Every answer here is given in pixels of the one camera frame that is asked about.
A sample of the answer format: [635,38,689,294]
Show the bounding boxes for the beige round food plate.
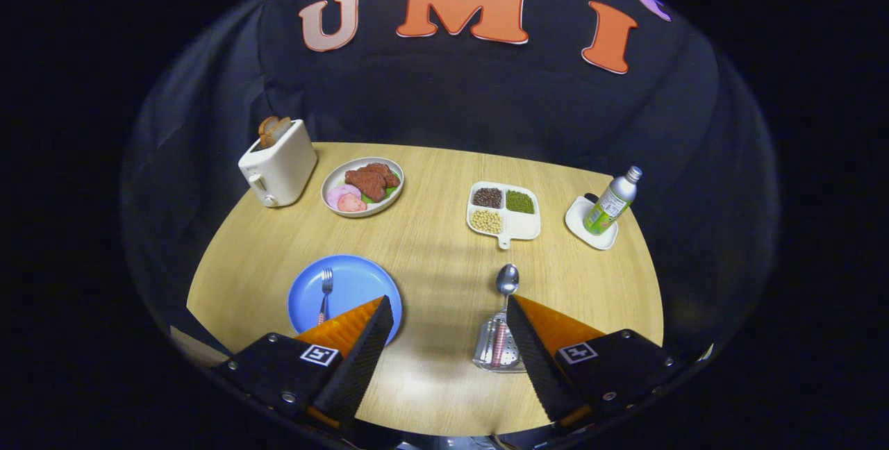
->
[321,157,405,218]

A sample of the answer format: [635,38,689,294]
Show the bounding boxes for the blue round plate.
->
[288,255,403,345]

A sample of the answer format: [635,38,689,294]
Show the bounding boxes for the spoon with striped handle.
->
[490,264,520,367]

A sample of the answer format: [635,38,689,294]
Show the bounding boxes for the white toaster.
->
[238,119,318,208]

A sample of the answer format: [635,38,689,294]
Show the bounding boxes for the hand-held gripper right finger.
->
[506,294,697,431]

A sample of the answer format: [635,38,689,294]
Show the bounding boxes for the silver bottle green label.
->
[583,165,643,236]

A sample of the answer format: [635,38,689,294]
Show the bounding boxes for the white divided tray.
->
[466,181,542,250]

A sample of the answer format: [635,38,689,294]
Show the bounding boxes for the red-brown meat pieces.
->
[344,162,401,203]

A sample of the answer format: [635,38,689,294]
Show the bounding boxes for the fork with striped handle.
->
[317,268,335,326]

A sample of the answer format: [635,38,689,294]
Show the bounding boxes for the metal mesh cutlery basket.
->
[472,311,526,373]

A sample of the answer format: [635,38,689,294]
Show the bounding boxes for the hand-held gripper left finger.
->
[214,295,394,431]

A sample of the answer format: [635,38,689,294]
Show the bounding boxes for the white square coaster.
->
[565,195,619,251]

